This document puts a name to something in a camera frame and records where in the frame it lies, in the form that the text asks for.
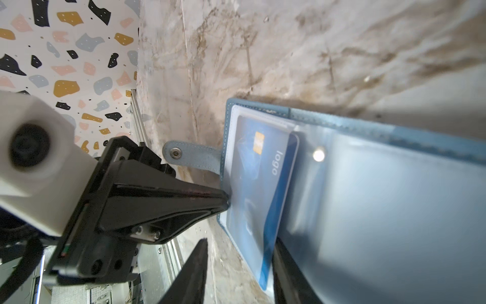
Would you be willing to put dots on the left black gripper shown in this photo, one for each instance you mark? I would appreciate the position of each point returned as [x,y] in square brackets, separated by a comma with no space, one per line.
[131,198]

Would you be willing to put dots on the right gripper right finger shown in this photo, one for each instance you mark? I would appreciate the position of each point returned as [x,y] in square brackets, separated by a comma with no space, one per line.
[290,285]

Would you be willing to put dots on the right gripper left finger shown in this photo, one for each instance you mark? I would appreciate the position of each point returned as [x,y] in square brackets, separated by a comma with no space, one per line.
[189,285]

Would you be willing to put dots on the blue leather card holder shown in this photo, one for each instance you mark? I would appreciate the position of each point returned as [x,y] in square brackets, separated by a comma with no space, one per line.
[374,213]

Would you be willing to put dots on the dark blue VIP credit card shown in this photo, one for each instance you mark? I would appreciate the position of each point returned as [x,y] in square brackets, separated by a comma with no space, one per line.
[263,157]

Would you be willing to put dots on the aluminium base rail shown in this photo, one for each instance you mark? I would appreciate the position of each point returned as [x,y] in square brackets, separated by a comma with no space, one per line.
[160,260]

